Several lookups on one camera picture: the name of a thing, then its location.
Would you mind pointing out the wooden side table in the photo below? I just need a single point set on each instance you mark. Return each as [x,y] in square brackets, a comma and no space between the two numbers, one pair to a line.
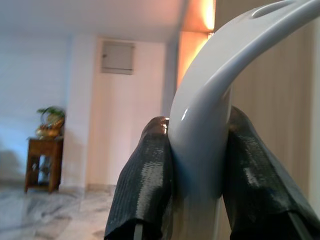
[43,150]

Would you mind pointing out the potted plant ornament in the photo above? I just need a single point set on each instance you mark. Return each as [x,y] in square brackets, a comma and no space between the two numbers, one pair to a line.
[51,122]

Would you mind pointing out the light wood cabinet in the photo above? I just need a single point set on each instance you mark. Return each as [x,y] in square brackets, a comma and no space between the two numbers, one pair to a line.
[275,87]

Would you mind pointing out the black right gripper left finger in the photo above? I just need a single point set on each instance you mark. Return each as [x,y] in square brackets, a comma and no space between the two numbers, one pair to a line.
[145,175]

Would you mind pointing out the grey wall panel box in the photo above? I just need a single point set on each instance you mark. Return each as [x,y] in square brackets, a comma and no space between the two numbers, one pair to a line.
[117,56]

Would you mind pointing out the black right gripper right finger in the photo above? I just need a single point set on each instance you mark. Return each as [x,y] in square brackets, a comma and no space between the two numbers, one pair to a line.
[260,180]

